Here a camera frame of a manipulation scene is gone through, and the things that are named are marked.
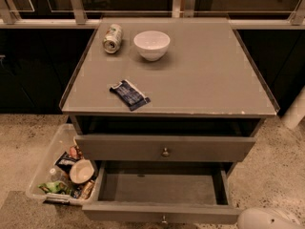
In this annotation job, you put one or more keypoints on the grey drawer cabinet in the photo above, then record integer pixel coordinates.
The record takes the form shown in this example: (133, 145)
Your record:
(204, 73)

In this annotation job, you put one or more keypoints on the white bowl in bin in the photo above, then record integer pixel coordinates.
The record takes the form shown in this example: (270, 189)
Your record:
(81, 171)

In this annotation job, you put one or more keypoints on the black snack bag in bin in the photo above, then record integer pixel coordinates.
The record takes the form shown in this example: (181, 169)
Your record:
(65, 162)

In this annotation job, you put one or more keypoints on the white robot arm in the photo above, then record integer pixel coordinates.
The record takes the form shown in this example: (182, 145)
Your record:
(268, 218)

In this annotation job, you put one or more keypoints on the white pole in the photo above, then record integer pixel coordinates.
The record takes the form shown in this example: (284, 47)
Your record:
(296, 111)

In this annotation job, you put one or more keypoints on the brown can in bin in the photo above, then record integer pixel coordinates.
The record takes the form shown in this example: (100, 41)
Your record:
(87, 190)

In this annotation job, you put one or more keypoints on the clear plastic bottle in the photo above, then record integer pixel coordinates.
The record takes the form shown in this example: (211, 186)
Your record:
(58, 175)

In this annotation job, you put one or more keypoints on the grey drawer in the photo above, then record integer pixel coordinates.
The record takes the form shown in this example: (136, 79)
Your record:
(162, 192)
(165, 147)

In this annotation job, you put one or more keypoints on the metal railing with glass panels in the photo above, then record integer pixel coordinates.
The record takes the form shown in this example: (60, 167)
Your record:
(241, 14)

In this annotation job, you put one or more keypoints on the green snack bag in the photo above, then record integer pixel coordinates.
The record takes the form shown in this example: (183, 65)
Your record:
(55, 187)

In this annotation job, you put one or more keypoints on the white ceramic bowl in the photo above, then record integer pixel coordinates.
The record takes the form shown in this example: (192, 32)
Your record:
(152, 45)

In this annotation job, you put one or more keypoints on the clear plastic storage bin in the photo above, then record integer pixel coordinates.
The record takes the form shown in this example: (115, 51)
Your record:
(61, 142)

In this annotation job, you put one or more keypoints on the green white soda can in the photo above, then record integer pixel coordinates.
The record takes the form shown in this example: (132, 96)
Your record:
(112, 39)

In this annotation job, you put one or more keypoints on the red snack packet in bin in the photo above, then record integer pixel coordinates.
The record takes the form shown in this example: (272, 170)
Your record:
(75, 152)

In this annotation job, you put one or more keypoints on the blue snack packet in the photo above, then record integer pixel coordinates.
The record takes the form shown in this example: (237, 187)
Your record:
(129, 94)

